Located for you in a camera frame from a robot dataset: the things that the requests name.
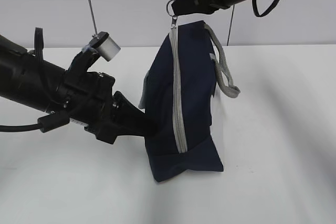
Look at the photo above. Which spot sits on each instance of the navy blue lunch bag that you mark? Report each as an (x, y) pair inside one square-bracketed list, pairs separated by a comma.
[(177, 90)]

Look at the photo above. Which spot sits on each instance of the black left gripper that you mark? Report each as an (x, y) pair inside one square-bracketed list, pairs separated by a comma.
[(86, 97)]

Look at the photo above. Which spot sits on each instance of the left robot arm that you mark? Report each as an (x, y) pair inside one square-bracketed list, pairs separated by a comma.
[(28, 79)]

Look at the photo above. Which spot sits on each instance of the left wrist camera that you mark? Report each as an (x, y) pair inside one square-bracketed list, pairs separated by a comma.
[(106, 47)]

